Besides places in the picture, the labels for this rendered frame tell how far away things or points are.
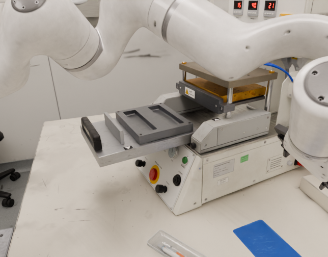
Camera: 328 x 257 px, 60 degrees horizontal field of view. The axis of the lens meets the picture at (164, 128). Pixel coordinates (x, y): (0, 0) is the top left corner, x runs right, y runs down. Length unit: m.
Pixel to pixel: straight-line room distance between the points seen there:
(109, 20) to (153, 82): 1.93
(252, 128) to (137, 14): 0.50
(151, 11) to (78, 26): 0.13
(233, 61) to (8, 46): 0.36
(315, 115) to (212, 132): 0.45
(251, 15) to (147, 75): 1.54
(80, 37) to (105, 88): 1.89
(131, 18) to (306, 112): 0.33
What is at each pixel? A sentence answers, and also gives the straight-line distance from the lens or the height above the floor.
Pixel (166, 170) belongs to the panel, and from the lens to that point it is 0.89.
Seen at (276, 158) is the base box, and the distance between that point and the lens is 1.00.
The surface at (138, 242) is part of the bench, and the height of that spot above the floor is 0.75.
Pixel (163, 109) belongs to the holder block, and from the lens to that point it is 0.92.
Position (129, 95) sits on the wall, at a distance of 2.46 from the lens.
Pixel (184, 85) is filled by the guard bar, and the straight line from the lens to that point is 0.96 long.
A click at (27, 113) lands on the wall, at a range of 2.51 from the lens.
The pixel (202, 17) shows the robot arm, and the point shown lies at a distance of 0.45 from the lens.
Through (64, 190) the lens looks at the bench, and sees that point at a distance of 1.01.
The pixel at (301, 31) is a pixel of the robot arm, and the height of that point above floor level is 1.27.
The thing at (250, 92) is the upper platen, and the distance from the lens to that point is 0.90.
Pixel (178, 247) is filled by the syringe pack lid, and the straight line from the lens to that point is 0.74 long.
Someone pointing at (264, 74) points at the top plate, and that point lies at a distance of 0.88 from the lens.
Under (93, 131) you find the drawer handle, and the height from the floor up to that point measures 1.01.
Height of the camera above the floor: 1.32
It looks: 25 degrees down
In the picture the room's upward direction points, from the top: 2 degrees counter-clockwise
